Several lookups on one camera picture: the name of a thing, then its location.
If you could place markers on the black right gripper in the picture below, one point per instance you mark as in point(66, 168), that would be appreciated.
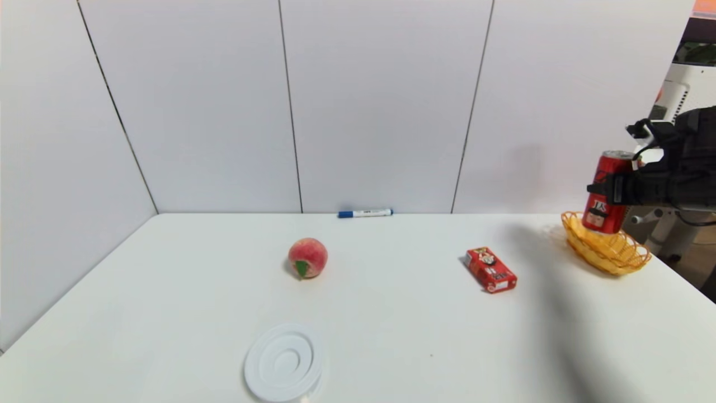
point(618, 189)

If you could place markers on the red snack packet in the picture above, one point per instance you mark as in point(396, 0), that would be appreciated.
point(490, 270)

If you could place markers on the pink peach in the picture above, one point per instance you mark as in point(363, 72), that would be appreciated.
point(307, 257)

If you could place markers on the red cola can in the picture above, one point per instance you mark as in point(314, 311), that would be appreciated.
point(607, 215)

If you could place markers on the blue white marker pen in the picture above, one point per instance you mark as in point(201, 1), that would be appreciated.
point(366, 213)

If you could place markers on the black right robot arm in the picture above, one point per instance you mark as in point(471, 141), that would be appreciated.
point(699, 137)

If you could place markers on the white background machine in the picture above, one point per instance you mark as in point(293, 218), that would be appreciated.
point(682, 84)

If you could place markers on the yellow woven basket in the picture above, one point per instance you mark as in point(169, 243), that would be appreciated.
point(612, 252)

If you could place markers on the white round plate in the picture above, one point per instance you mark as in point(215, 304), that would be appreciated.
point(284, 364)

